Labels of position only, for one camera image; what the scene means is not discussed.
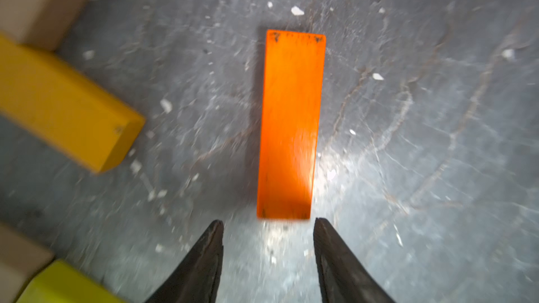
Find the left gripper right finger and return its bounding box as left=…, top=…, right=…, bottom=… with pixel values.
left=313, top=217, right=394, bottom=302

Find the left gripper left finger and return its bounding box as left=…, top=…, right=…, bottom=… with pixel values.
left=147, top=220, right=224, bottom=303

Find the yellow-green block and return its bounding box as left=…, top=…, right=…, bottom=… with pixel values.
left=17, top=260, right=124, bottom=303

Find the orange block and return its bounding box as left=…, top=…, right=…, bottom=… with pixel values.
left=257, top=29, right=326, bottom=220

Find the orange-yellow block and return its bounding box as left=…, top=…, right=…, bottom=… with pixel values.
left=1, top=36, right=145, bottom=173

